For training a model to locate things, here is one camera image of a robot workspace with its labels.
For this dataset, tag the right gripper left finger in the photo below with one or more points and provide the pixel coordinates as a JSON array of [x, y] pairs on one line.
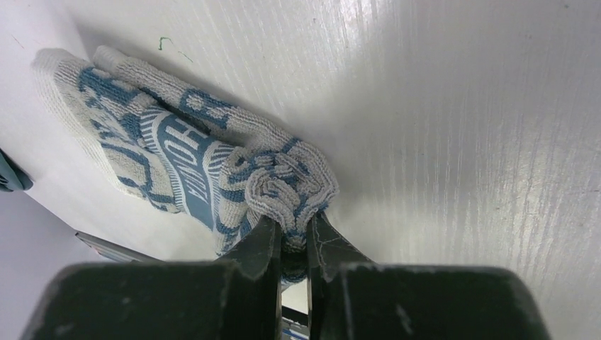
[[237, 296]]

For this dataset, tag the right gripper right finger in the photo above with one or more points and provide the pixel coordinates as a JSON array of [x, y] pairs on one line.
[[352, 297]]

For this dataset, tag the patterned white blue cloth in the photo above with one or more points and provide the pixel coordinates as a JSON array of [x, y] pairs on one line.
[[184, 150]]

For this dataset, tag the grey-blue towel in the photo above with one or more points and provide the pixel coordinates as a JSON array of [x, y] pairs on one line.
[[13, 178]]

